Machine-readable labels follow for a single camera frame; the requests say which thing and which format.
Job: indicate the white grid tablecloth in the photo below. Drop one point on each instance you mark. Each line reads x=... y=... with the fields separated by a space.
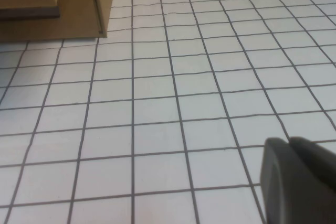
x=183 y=103

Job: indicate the brown cardboard shoe box shell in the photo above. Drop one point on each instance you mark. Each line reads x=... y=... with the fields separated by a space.
x=108 y=3

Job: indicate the cardboard drawer with empty window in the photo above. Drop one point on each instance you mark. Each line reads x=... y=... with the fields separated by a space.
x=76 y=22

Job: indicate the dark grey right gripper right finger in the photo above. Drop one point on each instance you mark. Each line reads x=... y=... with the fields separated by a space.
x=323 y=171

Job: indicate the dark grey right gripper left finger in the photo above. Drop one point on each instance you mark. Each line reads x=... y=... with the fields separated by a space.
x=283 y=182

